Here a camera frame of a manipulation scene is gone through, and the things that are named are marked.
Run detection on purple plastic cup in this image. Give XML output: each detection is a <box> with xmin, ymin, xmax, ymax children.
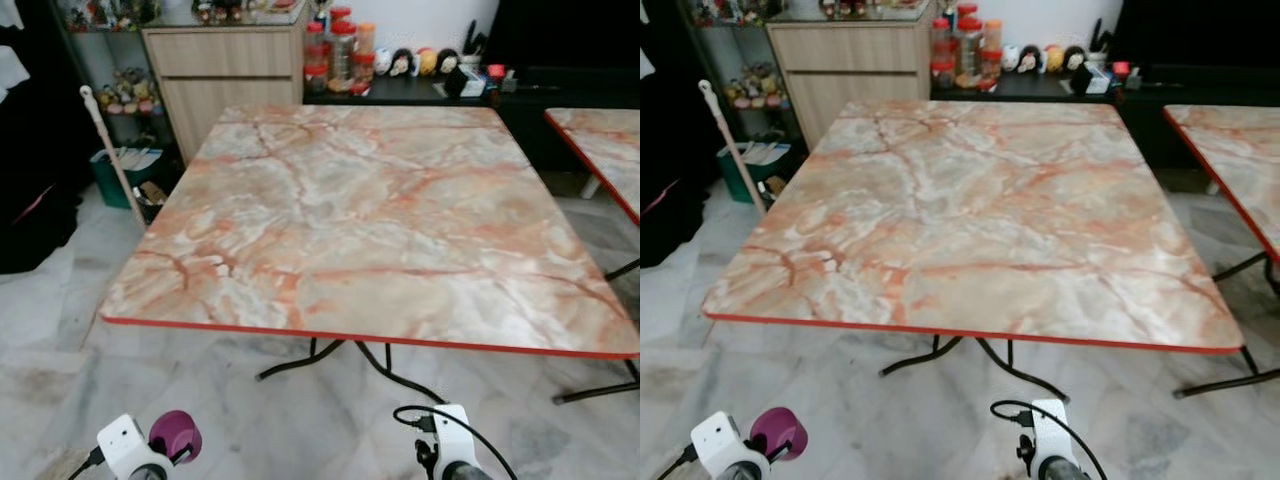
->
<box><xmin>149</xmin><ymin>410</ymin><xmax>203</xmax><ymax>465</ymax></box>
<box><xmin>749</xmin><ymin>406</ymin><xmax>809</xmax><ymax>463</ymax></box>

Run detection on black legs of large table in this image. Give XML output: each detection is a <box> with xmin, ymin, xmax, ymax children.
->
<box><xmin>879</xmin><ymin>334</ymin><xmax>1280</xmax><ymax>403</ymax></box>
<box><xmin>254</xmin><ymin>337</ymin><xmax>641</xmax><ymax>407</ymax></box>

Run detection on black bag on floor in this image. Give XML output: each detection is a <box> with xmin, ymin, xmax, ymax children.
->
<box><xmin>640</xmin><ymin>172</ymin><xmax>709</xmax><ymax>269</ymax></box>
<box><xmin>0</xmin><ymin>183</ymin><xmax>83</xmax><ymax>275</ymax></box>

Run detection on green bin with books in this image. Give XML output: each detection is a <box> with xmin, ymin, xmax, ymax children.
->
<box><xmin>89</xmin><ymin>146</ymin><xmax>167</xmax><ymax>211</ymax></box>
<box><xmin>716</xmin><ymin>140</ymin><xmax>793</xmax><ymax>206</ymax></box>

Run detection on small figurines on shelf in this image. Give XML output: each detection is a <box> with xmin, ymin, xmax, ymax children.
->
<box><xmin>94</xmin><ymin>67</ymin><xmax>163</xmax><ymax>117</ymax></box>
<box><xmin>724</xmin><ymin>62</ymin><xmax>788</xmax><ymax>111</ymax></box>

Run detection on black and white box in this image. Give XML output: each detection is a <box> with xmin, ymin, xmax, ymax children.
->
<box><xmin>444</xmin><ymin>65</ymin><xmax>489</xmax><ymax>99</ymax></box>
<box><xmin>1069</xmin><ymin>61</ymin><xmax>1114</xmax><ymax>97</ymax></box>

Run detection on light wooden drawer cabinet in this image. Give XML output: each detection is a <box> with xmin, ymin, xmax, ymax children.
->
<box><xmin>764</xmin><ymin>12</ymin><xmax>938</xmax><ymax>153</ymax></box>
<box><xmin>141</xmin><ymin>8</ymin><xmax>307</xmax><ymax>164</ymax></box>

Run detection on tall clear jar red lid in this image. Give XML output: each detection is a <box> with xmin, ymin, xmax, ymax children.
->
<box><xmin>956</xmin><ymin>14</ymin><xmax>987</xmax><ymax>80</ymax></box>
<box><xmin>329</xmin><ymin>19</ymin><xmax>359</xmax><ymax>84</ymax></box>

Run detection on cup holding dark pens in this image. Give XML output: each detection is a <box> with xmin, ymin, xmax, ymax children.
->
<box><xmin>1087</xmin><ymin>16</ymin><xmax>1117</xmax><ymax>65</ymax></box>
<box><xmin>461</xmin><ymin>18</ymin><xmax>492</xmax><ymax>69</ymax></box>

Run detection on black open shelf unit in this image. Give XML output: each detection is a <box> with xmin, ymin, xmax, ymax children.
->
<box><xmin>678</xmin><ymin>0</ymin><xmax>807</xmax><ymax>201</ymax></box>
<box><xmin>48</xmin><ymin>0</ymin><xmax>183</xmax><ymax>226</ymax></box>

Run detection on figurines on cabinet top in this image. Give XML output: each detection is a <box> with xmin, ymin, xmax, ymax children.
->
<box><xmin>818</xmin><ymin>0</ymin><xmax>928</xmax><ymax>22</ymax></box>
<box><xmin>188</xmin><ymin>0</ymin><xmax>303</xmax><ymax>27</ymax></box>

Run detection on black television screen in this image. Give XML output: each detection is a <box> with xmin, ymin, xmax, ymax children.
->
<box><xmin>488</xmin><ymin>0</ymin><xmax>641</xmax><ymax>71</ymax></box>
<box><xmin>1110</xmin><ymin>0</ymin><xmax>1280</xmax><ymax>69</ymax></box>

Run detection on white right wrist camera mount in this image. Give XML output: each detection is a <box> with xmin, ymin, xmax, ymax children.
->
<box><xmin>1029</xmin><ymin>399</ymin><xmax>1077</xmax><ymax>480</ymax></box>
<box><xmin>430</xmin><ymin>404</ymin><xmax>477</xmax><ymax>480</ymax></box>

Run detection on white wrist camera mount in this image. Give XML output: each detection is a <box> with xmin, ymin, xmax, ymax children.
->
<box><xmin>690</xmin><ymin>411</ymin><xmax>772</xmax><ymax>480</ymax></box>
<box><xmin>430</xmin><ymin>404</ymin><xmax>477</xmax><ymax>480</ymax></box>
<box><xmin>97</xmin><ymin>414</ymin><xmax>173</xmax><ymax>480</ymax></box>
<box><xmin>1029</xmin><ymin>399</ymin><xmax>1077</xmax><ymax>480</ymax></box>

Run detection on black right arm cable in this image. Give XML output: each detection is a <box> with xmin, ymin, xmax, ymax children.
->
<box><xmin>392</xmin><ymin>404</ymin><xmax>519</xmax><ymax>480</ymax></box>
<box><xmin>990</xmin><ymin>399</ymin><xmax>1109</xmax><ymax>480</ymax></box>

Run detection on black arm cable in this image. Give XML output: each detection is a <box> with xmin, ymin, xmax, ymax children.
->
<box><xmin>656</xmin><ymin>444</ymin><xmax>698</xmax><ymax>480</ymax></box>
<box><xmin>990</xmin><ymin>399</ymin><xmax>1109</xmax><ymax>480</ymax></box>
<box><xmin>67</xmin><ymin>446</ymin><xmax>107</xmax><ymax>480</ymax></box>
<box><xmin>392</xmin><ymin>404</ymin><xmax>519</xmax><ymax>480</ymax></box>

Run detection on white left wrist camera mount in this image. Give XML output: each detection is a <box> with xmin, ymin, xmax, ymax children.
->
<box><xmin>690</xmin><ymin>411</ymin><xmax>772</xmax><ymax>480</ymax></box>
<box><xmin>97</xmin><ymin>414</ymin><xmax>173</xmax><ymax>480</ymax></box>

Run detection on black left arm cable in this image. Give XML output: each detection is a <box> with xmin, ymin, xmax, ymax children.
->
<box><xmin>67</xmin><ymin>446</ymin><xmax>107</xmax><ymax>480</ymax></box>
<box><xmin>656</xmin><ymin>444</ymin><xmax>698</xmax><ymax>480</ymax></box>

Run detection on pale wooden stick handle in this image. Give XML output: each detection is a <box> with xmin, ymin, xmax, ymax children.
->
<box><xmin>79</xmin><ymin>85</ymin><xmax>149</xmax><ymax>233</ymax></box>
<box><xmin>696</xmin><ymin>79</ymin><xmax>768</xmax><ymax>217</ymax></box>

